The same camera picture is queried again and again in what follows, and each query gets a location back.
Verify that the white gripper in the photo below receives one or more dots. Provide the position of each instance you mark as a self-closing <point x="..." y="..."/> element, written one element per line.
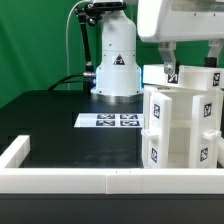
<point x="182" y="20"/>

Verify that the white cabinet body box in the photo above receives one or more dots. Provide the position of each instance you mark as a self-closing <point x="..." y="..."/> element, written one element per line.
<point x="180" y="126"/>

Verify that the white cabinet top block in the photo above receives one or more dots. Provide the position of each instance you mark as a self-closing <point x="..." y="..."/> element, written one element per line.
<point x="193" y="77"/>

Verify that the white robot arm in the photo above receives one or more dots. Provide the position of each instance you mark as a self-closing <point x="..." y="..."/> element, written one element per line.
<point x="118" y="74"/>

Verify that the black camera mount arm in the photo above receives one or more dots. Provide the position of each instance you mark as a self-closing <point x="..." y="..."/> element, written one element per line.
<point x="89" y="15"/>

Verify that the white marker base plate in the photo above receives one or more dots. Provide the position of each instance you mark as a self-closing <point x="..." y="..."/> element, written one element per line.
<point x="109" y="120"/>

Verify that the white U-shaped fence frame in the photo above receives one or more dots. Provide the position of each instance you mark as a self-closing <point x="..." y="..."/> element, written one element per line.
<point x="16" y="179"/>

